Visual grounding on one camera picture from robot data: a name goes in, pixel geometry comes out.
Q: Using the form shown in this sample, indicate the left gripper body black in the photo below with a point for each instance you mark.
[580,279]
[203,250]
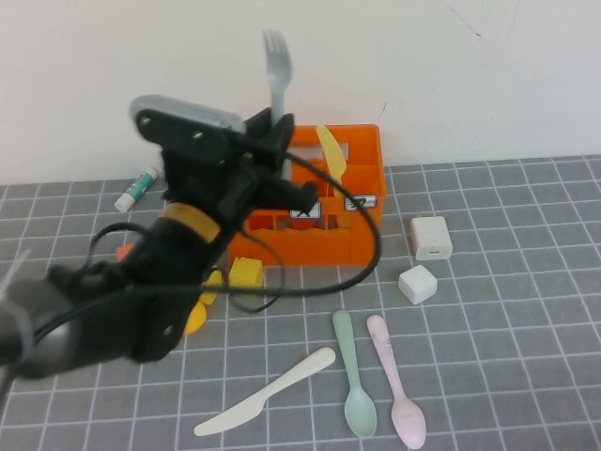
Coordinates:
[220,178]

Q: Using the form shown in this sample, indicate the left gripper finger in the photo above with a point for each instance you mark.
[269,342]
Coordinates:
[257,123]
[279,136]

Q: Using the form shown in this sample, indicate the grey plastic fork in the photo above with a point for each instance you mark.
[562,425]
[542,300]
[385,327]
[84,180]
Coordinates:
[278,80]

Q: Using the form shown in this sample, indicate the yellow plastic knife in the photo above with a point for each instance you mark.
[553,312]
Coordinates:
[331,150]

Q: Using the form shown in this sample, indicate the cream white plastic knife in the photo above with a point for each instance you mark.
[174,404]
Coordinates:
[282,385]

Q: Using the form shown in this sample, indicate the green plastic spoon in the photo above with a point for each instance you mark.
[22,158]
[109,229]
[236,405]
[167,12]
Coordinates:
[360,413]

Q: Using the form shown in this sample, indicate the pink plastic spoon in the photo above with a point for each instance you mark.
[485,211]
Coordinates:
[409,423]

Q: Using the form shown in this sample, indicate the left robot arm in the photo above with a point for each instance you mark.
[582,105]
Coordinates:
[117,305]

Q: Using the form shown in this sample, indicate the orange plastic cutlery holder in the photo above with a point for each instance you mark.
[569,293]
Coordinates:
[361,235]

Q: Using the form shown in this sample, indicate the paper label fork character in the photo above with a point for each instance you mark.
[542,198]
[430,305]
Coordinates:
[315,212]

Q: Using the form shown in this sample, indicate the white green glue stick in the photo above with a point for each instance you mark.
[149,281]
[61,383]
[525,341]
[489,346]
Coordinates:
[136,190]

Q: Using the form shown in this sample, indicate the yellow foam cube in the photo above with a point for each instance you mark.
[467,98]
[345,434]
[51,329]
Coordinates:
[213,275]
[246,272]

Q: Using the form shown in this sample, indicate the paper label knife character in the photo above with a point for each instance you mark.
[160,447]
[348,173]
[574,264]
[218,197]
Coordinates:
[371,202]

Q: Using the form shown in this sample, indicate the orange foam cube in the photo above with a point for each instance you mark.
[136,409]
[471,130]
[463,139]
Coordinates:
[123,253]

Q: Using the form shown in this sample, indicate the yellow rubber duck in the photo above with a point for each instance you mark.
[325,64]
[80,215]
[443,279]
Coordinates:
[196,319]

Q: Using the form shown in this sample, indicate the white plastic cube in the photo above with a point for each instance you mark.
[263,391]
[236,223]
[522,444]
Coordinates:
[418,284]

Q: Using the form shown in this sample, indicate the white zip tie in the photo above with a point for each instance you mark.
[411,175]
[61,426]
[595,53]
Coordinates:
[26,340]

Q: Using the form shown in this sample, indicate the grey grid table mat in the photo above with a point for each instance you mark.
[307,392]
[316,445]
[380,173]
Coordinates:
[516,329]

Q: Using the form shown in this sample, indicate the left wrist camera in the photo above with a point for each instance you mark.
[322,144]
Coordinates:
[188,113]

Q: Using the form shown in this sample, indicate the white USB wall charger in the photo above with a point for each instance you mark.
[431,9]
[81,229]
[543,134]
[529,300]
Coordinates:
[429,237]

